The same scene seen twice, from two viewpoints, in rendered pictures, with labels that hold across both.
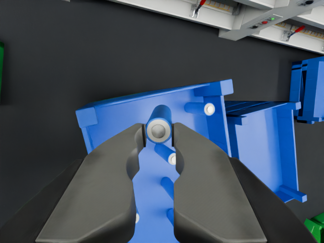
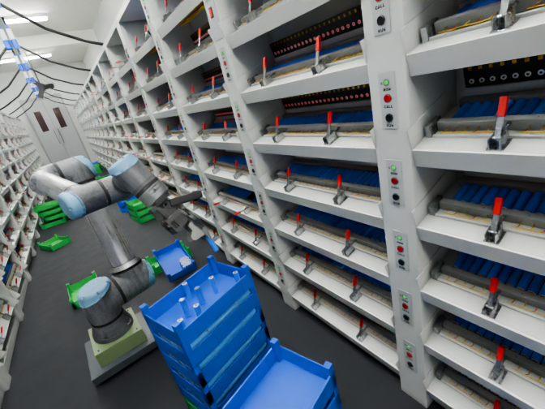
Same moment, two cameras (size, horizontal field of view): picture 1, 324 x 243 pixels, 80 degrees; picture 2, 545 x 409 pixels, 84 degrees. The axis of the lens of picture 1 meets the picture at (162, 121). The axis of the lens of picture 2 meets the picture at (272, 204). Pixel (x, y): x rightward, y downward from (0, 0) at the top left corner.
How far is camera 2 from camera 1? 108 cm
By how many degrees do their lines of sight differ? 88
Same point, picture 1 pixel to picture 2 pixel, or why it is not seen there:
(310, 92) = not seen: outside the picture
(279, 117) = (325, 396)
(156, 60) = not seen: hidden behind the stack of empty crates
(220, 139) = (231, 291)
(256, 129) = (296, 390)
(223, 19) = (391, 355)
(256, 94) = not seen: outside the picture
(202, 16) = (369, 343)
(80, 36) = (283, 326)
